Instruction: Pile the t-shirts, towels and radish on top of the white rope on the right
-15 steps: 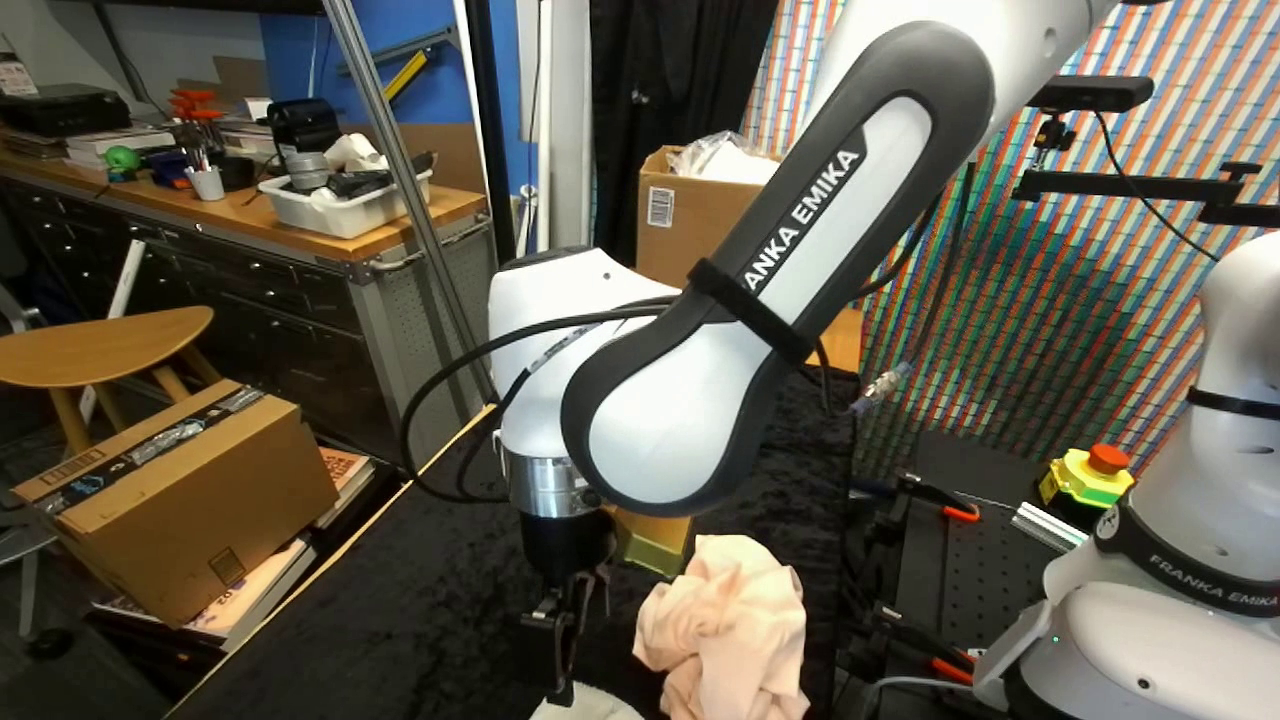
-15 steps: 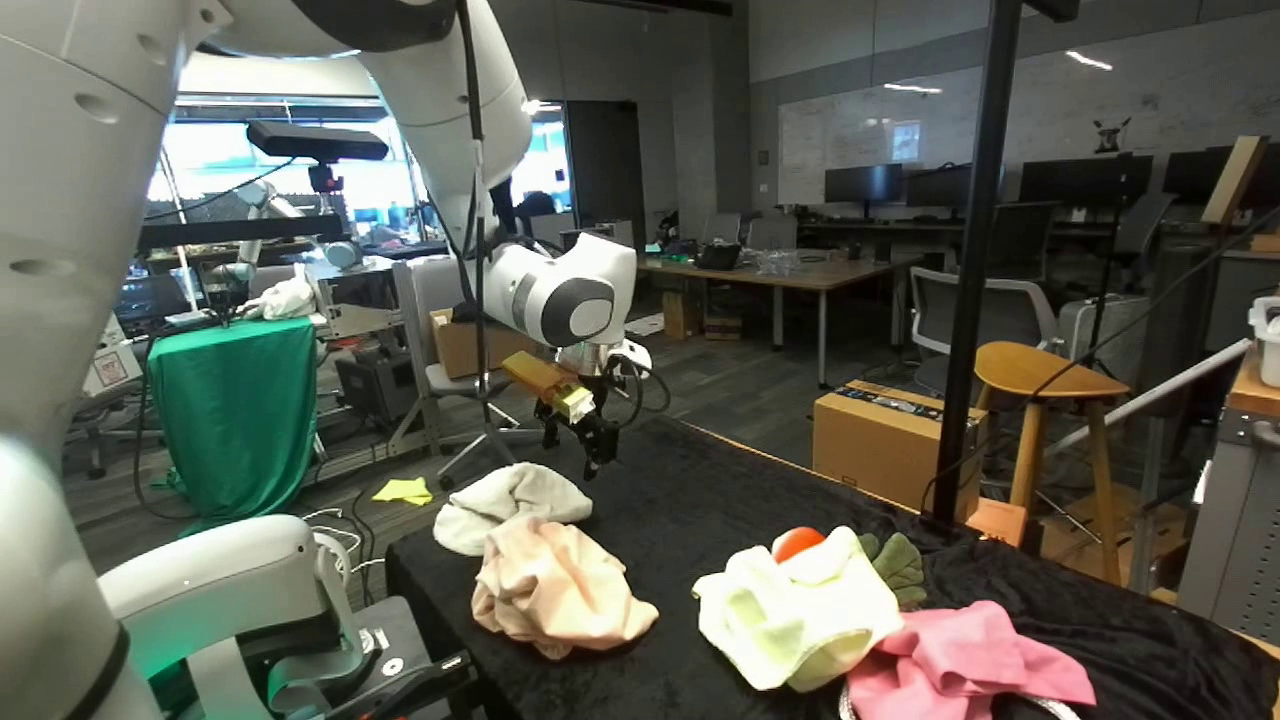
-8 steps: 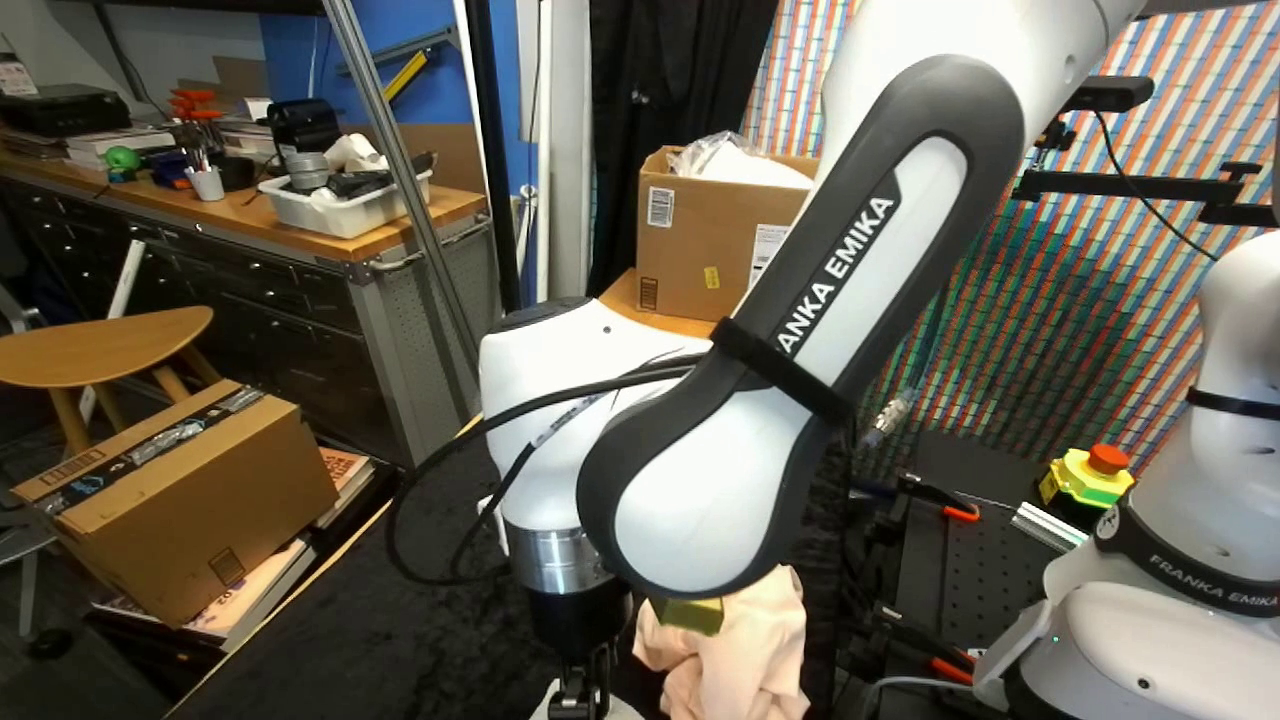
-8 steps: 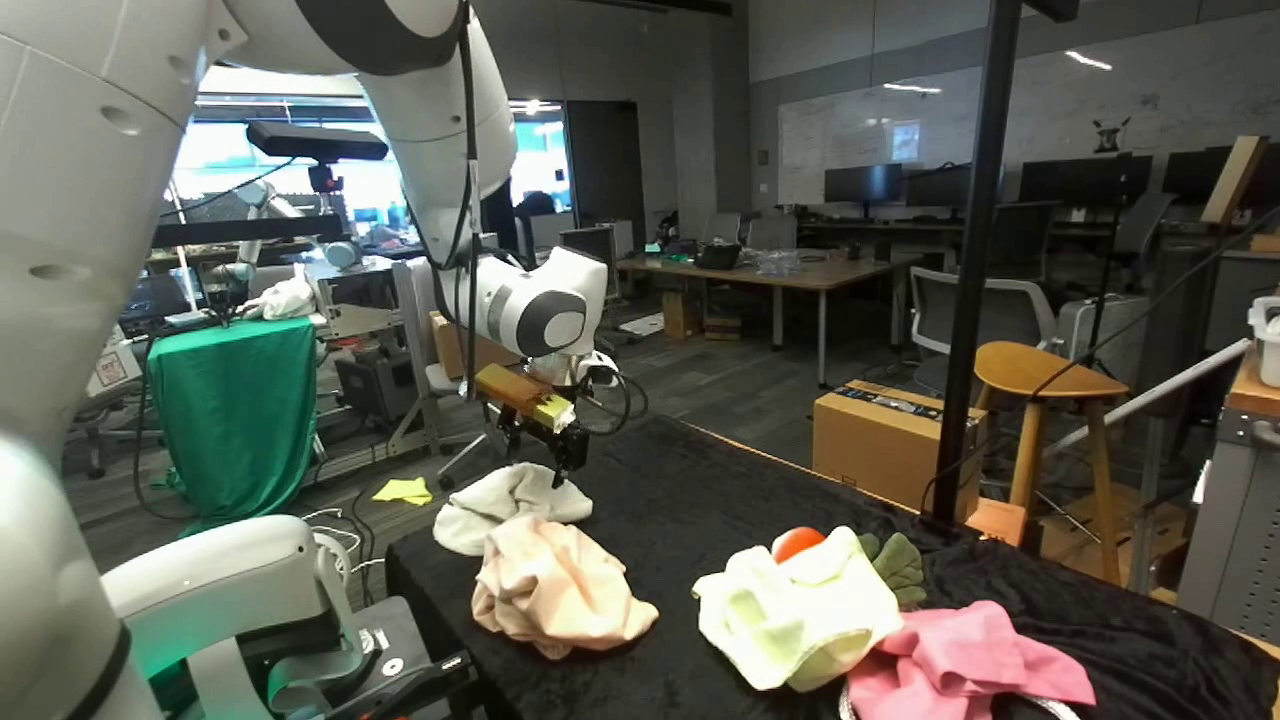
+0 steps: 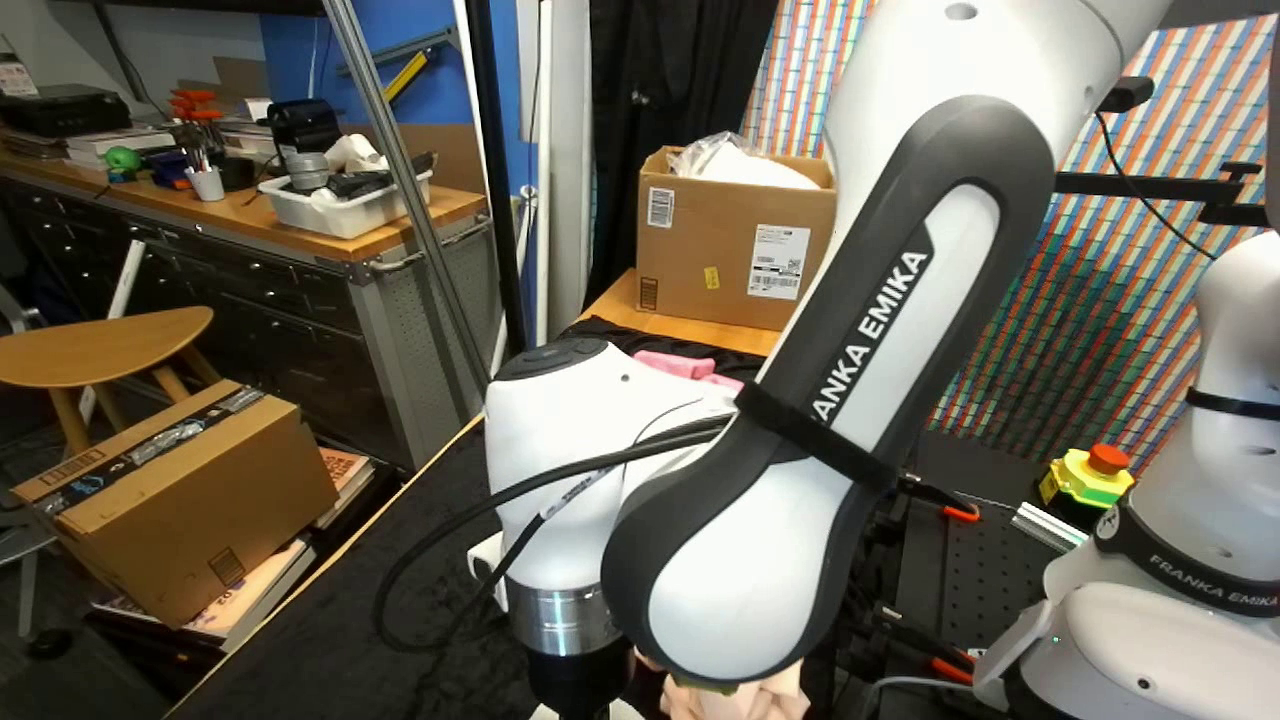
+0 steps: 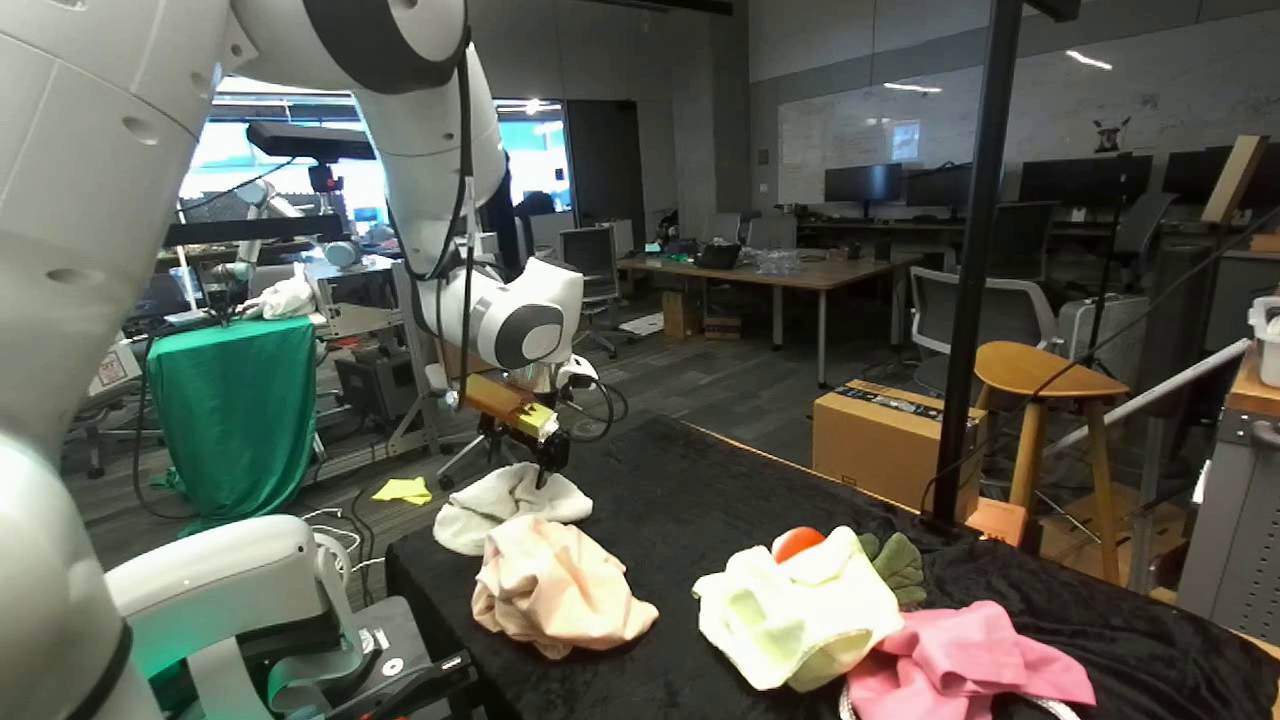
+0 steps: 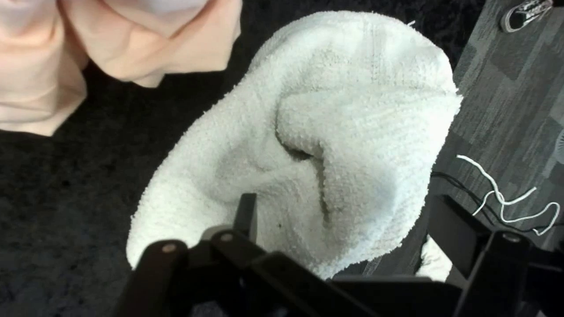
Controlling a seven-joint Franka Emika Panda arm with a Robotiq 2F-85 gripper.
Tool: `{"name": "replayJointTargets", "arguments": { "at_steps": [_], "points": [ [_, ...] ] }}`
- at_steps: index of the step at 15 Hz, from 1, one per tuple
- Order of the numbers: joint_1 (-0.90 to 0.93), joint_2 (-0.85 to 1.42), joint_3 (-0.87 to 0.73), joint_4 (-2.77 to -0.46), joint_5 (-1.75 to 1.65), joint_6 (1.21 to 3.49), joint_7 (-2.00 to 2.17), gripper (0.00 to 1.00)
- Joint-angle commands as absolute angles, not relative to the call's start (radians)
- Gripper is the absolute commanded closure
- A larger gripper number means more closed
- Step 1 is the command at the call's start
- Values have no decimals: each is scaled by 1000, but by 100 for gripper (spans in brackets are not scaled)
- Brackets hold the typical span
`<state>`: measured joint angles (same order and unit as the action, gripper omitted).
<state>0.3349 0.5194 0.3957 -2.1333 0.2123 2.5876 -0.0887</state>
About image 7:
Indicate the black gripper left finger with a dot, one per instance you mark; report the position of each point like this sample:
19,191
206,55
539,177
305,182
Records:
176,275

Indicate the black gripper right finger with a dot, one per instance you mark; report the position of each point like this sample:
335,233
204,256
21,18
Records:
493,275

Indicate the white towel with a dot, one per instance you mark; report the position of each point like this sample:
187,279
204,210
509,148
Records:
328,117

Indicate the peach t-shirt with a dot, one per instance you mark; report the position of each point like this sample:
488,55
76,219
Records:
88,53

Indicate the black table cloth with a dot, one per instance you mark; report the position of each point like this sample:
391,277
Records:
70,205

